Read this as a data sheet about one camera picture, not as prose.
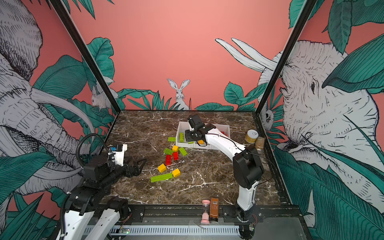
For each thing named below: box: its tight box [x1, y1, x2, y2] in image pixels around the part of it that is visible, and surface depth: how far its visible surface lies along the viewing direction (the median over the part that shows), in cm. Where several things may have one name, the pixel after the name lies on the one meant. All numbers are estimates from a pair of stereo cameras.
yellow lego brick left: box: [157, 163, 167, 173], surface depth 90 cm
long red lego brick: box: [165, 154, 172, 166], surface depth 94 cm
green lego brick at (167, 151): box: [163, 148, 174, 156], surface depth 98 cm
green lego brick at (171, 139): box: [167, 137, 177, 142], surface depth 106 cm
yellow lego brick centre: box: [172, 168, 181, 178], surface depth 88 cm
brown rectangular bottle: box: [210, 197, 219, 219], surface depth 75 cm
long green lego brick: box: [150, 172, 173, 183], surface depth 88 cm
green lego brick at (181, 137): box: [179, 132, 184, 143], surface depth 103 cm
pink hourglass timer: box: [200, 199, 211, 224], surface depth 74 cm
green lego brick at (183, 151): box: [179, 147, 188, 157], surface depth 100 cm
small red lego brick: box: [172, 151, 179, 161], surface depth 95 cm
